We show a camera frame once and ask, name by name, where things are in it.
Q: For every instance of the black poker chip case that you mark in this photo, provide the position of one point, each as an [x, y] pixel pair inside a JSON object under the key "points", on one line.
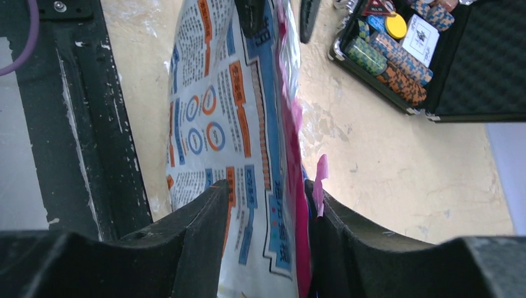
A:
{"points": [[478, 65]]}

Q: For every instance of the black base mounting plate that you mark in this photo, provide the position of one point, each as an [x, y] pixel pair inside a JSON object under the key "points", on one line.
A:
{"points": [[68, 159]]}

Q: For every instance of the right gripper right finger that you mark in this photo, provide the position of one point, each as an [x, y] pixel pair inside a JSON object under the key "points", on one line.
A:
{"points": [[355, 257]]}

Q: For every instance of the white card box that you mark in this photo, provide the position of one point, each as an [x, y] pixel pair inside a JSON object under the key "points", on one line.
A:
{"points": [[420, 40]]}

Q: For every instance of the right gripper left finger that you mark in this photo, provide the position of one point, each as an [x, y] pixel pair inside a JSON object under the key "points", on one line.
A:
{"points": [[177, 256]]}

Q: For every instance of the pink blue pet food bag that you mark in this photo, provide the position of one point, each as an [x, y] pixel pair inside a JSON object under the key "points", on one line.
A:
{"points": [[234, 115]]}

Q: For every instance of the yellow round chip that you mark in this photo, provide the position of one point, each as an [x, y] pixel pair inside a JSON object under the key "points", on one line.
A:
{"points": [[396, 26]]}

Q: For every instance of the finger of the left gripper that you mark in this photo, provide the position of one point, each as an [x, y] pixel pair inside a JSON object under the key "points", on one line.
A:
{"points": [[251, 16], [308, 14]]}

